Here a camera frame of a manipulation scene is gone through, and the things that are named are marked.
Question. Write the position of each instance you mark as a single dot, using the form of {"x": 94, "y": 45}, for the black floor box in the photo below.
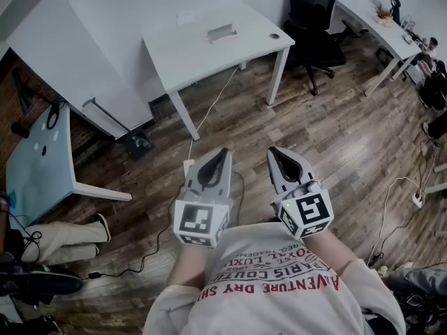
{"x": 139, "y": 145}

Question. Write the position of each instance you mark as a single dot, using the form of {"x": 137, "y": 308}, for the black office chair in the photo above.
{"x": 314, "y": 37}

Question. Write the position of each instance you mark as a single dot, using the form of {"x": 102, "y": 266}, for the person's right forearm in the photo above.
{"x": 331, "y": 253}

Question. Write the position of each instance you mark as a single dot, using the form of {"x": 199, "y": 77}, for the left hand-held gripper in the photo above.
{"x": 195, "y": 220}

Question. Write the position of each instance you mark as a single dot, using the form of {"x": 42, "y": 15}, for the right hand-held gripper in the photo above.
{"x": 311, "y": 209}

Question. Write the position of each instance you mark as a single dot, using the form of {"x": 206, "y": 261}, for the person's left forearm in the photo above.
{"x": 190, "y": 267}

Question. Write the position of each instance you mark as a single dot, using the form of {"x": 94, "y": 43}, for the white table with grommet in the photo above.
{"x": 209, "y": 61}

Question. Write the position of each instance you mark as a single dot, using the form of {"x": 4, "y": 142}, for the white power strip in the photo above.
{"x": 419, "y": 200}

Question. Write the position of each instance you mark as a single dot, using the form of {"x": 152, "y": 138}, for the white rectangular block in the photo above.
{"x": 221, "y": 33}

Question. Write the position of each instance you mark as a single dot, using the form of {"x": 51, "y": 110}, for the long white table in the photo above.
{"x": 384, "y": 37}

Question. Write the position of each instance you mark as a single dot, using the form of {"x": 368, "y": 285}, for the person's white printed t-shirt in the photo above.
{"x": 279, "y": 291}

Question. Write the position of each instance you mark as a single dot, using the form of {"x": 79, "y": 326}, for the black padded armrest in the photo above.
{"x": 42, "y": 283}

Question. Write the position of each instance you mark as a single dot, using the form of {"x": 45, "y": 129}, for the large white partition desk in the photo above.
{"x": 70, "y": 54}

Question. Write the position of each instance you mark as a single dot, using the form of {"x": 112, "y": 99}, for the light blue table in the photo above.
{"x": 38, "y": 173}

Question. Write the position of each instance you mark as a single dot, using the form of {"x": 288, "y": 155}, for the dried flower bouquet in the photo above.
{"x": 382, "y": 12}

